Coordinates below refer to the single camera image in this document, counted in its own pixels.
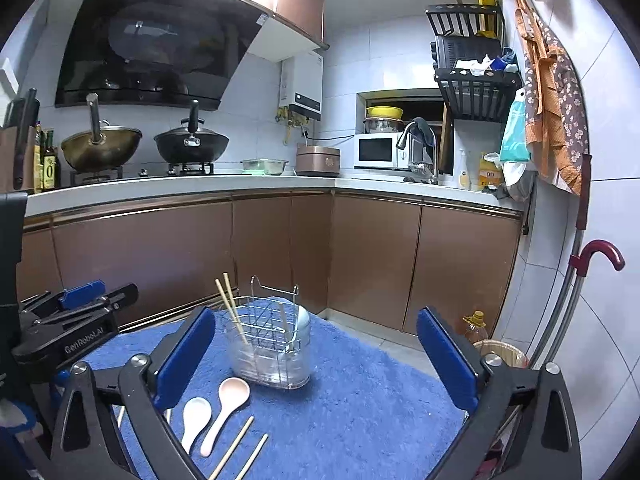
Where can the black metal wall rack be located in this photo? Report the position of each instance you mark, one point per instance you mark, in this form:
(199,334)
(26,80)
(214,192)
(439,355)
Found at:
(475,95)

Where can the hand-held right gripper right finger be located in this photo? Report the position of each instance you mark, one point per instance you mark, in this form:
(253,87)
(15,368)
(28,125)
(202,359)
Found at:
(447,360)

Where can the blue white cloth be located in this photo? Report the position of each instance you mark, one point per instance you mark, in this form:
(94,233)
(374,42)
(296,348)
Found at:
(17,435)

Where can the black wok with lid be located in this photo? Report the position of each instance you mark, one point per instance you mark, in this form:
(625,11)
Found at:
(192,145)

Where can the yellow plastic basin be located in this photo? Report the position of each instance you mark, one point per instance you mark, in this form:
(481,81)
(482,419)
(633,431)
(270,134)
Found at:
(384,112)

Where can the dark cloth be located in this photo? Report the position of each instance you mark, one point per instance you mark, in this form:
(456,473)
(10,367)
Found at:
(426,130)

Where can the steel bowl on green pad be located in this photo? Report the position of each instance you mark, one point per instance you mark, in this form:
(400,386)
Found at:
(264,166)

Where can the white crumpled cloth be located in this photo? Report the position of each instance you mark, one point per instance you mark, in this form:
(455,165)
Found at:
(470,66)

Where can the white soap bottle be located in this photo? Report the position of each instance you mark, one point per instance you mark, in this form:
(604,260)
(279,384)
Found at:
(464,175)

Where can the white plastic bag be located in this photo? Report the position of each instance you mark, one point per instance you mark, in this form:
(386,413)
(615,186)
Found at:
(517,177)

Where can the wooden cutting board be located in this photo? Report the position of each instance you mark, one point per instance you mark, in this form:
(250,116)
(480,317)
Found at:
(445,140)

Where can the yellow gas pipe valves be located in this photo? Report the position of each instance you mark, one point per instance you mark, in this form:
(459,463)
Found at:
(287,115)

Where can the brown kitchen base cabinet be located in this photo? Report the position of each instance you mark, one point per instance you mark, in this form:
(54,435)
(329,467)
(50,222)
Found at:
(375,260)

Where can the black gas stove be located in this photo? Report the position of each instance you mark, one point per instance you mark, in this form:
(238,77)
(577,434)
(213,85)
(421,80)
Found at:
(95,176)

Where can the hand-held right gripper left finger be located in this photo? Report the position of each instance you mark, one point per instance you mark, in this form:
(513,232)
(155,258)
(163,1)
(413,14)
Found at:
(185,355)

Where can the black glass range hood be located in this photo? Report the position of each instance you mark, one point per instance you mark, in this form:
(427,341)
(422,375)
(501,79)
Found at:
(150,45)

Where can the woven waste basket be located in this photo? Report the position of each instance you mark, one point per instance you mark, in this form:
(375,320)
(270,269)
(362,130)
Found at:
(505,352)

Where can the white wall box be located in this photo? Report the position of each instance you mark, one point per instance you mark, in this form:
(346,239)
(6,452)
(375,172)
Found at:
(9,77)

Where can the pink ceramic spoon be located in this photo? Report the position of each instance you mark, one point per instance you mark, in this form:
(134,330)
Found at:
(232,392)

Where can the slim dark sauce bottle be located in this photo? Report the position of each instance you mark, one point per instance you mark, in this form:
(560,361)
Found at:
(38,160)

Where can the white ceramic spoon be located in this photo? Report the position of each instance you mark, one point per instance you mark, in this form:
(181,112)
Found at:
(195,412)

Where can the blue fluffy mat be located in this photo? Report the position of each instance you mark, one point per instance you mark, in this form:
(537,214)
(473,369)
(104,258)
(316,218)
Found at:
(340,410)

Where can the dark oil bottle yellow label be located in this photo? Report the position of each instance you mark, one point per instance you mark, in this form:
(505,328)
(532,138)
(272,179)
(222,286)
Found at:
(51,167)

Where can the maroon stool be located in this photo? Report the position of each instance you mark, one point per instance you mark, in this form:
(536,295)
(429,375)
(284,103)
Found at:
(492,455)

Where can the white water heater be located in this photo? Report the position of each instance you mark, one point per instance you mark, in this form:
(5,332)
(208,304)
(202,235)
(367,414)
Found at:
(305,80)

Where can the steel mixing bowl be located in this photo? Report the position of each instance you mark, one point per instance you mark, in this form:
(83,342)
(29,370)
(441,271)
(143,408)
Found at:
(382,126)

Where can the teal plastic bag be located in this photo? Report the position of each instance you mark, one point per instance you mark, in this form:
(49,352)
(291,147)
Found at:
(515,135)

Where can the golden wok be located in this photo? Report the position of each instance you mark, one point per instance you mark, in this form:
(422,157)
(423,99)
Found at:
(100,147)

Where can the yellow roll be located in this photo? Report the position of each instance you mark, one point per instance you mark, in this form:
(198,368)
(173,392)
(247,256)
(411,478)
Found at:
(484,0)

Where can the orange brown floral apron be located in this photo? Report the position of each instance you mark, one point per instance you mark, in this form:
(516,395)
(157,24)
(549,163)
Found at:
(555,110)

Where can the pale green ceramic spoon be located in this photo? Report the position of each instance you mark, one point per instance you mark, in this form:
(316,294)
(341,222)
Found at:
(302,322)

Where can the chrome kitchen faucet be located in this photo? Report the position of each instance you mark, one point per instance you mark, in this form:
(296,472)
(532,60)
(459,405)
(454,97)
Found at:
(434,160)

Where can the wooden knife block with knives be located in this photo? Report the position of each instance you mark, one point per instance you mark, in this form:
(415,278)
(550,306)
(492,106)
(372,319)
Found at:
(20,150)

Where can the yellow detergent bottle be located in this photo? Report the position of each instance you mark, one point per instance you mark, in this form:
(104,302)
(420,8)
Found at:
(489,175)

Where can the cooking oil bottle yellow cap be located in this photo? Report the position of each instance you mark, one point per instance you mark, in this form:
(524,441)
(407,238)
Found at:
(475,330)

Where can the rose gold rice cooker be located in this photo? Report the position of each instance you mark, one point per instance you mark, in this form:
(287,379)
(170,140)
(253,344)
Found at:
(317,161)

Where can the white microwave oven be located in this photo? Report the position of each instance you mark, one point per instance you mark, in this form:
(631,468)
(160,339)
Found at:
(380,151)

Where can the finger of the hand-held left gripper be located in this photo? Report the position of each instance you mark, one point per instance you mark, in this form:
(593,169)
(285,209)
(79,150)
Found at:
(107,302)
(82,294)

